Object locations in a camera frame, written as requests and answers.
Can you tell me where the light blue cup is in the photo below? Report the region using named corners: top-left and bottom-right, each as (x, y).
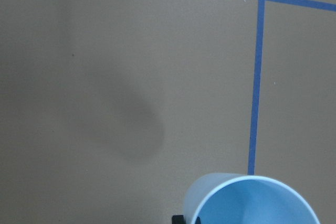
top-left (183, 173), bottom-right (319, 223)

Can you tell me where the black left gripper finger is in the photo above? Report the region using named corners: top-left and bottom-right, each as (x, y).
top-left (172, 215), bottom-right (201, 224)

